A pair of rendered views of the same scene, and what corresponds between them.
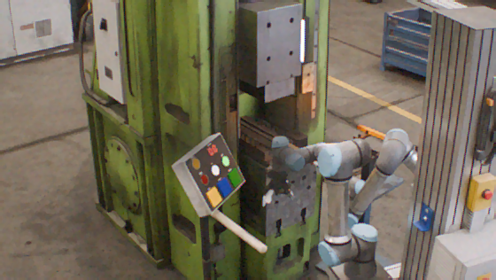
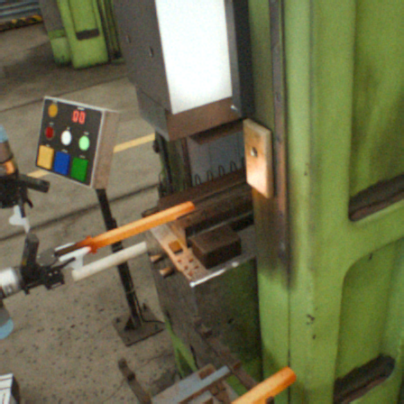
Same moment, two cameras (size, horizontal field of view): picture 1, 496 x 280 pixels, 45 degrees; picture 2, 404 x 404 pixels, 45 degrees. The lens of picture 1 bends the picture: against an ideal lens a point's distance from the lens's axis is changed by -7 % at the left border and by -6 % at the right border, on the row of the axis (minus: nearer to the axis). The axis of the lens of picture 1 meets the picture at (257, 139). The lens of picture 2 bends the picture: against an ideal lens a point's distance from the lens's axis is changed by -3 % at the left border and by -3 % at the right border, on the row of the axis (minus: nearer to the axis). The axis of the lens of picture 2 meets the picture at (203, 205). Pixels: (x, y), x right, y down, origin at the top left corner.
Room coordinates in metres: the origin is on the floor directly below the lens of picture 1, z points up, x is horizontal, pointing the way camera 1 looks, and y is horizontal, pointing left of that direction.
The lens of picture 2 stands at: (3.51, -1.30, 1.86)
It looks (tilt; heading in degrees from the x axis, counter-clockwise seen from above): 35 degrees down; 104
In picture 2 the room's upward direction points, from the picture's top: 8 degrees counter-clockwise
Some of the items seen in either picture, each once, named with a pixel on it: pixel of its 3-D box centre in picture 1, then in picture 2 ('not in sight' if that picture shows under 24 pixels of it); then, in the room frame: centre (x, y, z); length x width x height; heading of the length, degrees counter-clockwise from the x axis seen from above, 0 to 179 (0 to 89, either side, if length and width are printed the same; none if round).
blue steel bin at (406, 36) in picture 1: (439, 47); not in sight; (6.82, -2.12, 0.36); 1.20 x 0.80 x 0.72; 41
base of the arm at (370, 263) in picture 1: (360, 261); not in sight; (2.22, -0.46, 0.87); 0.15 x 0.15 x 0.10
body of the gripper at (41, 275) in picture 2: not in sight; (40, 272); (2.79, -0.39, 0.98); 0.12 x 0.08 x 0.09; 38
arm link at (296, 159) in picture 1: (295, 158); not in sight; (2.51, -0.17, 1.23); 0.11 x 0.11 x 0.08; 29
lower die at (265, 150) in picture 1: (255, 137); (229, 197); (3.27, 0.01, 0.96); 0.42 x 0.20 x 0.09; 38
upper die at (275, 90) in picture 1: (254, 78); (219, 92); (3.27, 0.01, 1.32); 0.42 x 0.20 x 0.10; 38
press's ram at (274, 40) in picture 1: (260, 34); (218, 5); (3.30, -0.02, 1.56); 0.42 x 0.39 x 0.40; 38
